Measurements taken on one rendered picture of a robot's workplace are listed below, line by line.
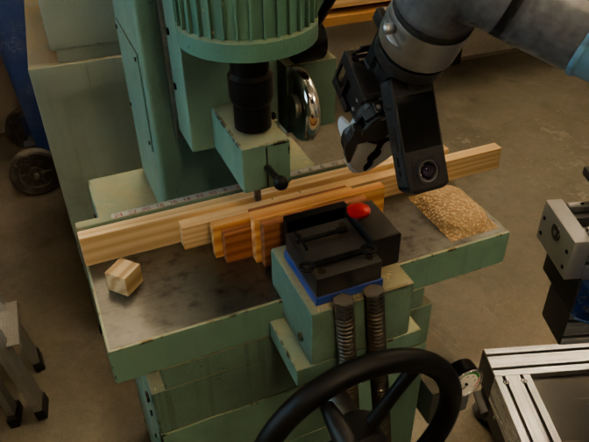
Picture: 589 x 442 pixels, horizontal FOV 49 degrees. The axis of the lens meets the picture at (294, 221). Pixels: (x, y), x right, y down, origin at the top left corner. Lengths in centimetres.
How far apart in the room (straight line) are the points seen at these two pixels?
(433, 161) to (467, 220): 37
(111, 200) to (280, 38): 62
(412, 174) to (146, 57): 52
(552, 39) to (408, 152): 17
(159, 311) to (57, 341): 133
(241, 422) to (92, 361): 112
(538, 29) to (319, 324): 42
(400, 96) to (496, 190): 217
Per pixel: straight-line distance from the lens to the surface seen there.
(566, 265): 129
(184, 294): 89
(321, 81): 109
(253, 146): 85
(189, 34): 79
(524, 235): 256
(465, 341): 209
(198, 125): 97
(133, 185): 131
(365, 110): 66
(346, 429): 70
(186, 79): 93
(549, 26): 54
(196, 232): 95
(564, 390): 176
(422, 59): 59
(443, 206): 101
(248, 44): 75
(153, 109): 105
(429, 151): 64
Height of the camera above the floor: 150
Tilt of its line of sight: 37 degrees down
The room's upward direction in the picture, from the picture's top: 1 degrees counter-clockwise
